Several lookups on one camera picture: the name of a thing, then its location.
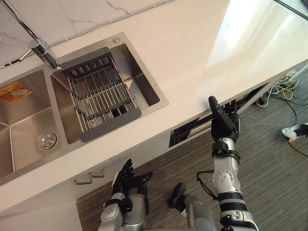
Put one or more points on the grey sink drain rack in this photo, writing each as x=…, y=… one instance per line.
x=101, y=96

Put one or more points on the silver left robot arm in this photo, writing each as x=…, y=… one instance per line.
x=113, y=211

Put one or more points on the stainless steel double sink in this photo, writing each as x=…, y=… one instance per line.
x=29, y=125

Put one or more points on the person's foot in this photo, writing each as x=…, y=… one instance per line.
x=294, y=131

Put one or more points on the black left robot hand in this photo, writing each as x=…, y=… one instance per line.
x=124, y=179

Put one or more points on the silver robot leg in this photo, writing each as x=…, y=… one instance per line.
x=195, y=211
x=137, y=211

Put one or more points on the white stand leg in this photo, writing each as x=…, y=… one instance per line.
x=298, y=72

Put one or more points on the silver left robot leg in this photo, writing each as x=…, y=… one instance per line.
x=137, y=211

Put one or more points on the round steel sink cap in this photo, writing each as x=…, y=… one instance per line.
x=116, y=40

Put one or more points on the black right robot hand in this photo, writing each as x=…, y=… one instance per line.
x=223, y=125

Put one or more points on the silver right robot leg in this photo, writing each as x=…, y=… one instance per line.
x=195, y=211

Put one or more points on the orange sink sticker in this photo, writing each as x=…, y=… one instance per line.
x=14, y=92

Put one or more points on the chrome kitchen faucet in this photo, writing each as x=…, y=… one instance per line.
x=44, y=51

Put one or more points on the round sink drain strainer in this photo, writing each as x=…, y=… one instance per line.
x=47, y=141

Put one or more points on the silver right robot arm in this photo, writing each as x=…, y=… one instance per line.
x=227, y=178

